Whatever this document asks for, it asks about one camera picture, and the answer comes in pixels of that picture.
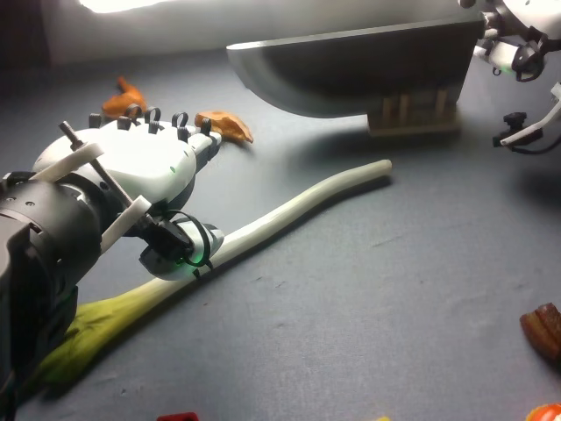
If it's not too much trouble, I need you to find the grey table cloth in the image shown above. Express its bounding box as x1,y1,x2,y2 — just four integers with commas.
0,46,561,421

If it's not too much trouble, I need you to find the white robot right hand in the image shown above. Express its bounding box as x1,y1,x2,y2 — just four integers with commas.
458,0,561,154

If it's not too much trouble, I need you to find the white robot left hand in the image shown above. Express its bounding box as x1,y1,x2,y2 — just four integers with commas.
32,106,226,282

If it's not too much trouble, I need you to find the orange tailed toy piece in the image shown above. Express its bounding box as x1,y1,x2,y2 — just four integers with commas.
101,76,148,118

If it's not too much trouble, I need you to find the cream wooden peg board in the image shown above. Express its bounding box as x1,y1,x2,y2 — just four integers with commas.
366,86,462,138

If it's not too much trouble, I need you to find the brown toy food piece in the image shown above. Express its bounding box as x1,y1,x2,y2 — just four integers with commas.
519,302,561,365

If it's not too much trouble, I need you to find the red pentagon block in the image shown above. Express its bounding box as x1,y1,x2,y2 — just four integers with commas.
156,410,199,421

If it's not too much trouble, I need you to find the large steel kitchen knife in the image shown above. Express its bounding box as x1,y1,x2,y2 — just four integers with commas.
225,19,486,120

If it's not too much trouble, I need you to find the orange toy tart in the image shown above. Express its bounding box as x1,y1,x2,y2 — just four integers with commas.
524,402,561,421

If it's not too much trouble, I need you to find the long leek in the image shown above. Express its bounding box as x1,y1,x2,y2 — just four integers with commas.
32,159,394,389

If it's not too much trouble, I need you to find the orange crescent toy piece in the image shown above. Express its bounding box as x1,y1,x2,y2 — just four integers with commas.
195,111,254,145

